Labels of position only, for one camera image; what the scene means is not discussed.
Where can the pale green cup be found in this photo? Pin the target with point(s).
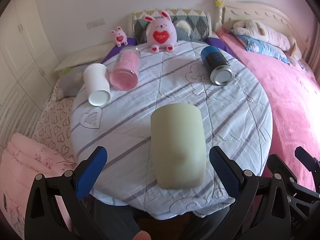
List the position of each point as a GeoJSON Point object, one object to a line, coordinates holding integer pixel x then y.
{"type": "Point", "coordinates": [178, 146]}

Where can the pink translucent cup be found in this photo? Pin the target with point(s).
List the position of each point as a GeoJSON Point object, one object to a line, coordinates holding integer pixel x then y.
{"type": "Point", "coordinates": [124, 75]}

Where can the diamond pattern cushion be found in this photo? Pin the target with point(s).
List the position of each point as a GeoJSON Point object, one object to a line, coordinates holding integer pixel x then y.
{"type": "Point", "coordinates": [199, 21]}

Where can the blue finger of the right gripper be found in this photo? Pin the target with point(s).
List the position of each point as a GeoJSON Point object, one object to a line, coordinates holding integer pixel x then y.
{"type": "Point", "coordinates": [282, 176]}
{"type": "Point", "coordinates": [309, 162]}

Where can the white paper cup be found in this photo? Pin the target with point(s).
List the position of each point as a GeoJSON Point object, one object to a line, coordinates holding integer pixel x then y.
{"type": "Point", "coordinates": [97, 85]}

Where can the grey striped quilt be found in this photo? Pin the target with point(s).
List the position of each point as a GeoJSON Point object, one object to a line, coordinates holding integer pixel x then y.
{"type": "Point", "coordinates": [236, 117]}

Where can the wall socket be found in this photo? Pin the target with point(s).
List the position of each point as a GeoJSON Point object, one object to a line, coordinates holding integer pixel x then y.
{"type": "Point", "coordinates": [96, 23]}

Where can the white wardrobe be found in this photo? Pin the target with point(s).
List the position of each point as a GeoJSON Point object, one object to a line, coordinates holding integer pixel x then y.
{"type": "Point", "coordinates": [27, 68]}

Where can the small pink bunny plush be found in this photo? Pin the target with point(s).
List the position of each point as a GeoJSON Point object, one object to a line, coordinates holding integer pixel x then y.
{"type": "Point", "coordinates": [120, 38]}

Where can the grey plush toy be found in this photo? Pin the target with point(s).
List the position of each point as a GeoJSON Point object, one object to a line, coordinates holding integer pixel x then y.
{"type": "Point", "coordinates": [183, 30]}

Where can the heart pattern bedsheet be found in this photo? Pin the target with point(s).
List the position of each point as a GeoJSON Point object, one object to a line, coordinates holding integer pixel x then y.
{"type": "Point", "coordinates": [53, 127]}

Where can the grey small pillow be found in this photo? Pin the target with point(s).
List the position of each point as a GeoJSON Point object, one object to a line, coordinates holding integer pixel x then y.
{"type": "Point", "coordinates": [71, 82]}

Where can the blue black metal tumbler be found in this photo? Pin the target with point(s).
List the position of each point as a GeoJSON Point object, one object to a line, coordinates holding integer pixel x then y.
{"type": "Point", "coordinates": [220, 72]}

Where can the large pink bunny plush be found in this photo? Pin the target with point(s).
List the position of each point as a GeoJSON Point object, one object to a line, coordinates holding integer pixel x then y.
{"type": "Point", "coordinates": [162, 33]}

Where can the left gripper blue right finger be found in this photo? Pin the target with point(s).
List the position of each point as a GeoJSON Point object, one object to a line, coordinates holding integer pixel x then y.
{"type": "Point", "coordinates": [261, 209]}

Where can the folded pink floral blanket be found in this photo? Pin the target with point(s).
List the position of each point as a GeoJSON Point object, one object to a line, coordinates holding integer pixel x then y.
{"type": "Point", "coordinates": [21, 161]}

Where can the blue cartoon pillow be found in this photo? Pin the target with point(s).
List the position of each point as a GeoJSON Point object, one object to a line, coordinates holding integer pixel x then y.
{"type": "Point", "coordinates": [262, 48]}

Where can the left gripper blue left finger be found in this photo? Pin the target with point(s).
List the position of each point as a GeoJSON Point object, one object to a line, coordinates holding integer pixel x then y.
{"type": "Point", "coordinates": [43, 218]}

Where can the pink fleece blanket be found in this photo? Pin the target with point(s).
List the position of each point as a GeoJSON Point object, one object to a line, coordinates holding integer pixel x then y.
{"type": "Point", "coordinates": [294, 100]}

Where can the cream bedside shelf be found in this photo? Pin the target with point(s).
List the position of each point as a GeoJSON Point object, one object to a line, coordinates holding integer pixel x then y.
{"type": "Point", "coordinates": [88, 55]}

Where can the white pink dog plush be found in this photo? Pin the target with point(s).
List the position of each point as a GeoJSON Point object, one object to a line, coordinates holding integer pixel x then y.
{"type": "Point", "coordinates": [257, 30]}

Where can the purple sheet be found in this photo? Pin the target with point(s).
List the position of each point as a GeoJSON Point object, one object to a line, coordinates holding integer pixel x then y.
{"type": "Point", "coordinates": [212, 41]}

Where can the cream wooden headboard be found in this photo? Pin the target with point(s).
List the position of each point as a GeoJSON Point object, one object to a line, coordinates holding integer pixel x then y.
{"type": "Point", "coordinates": [228, 13]}

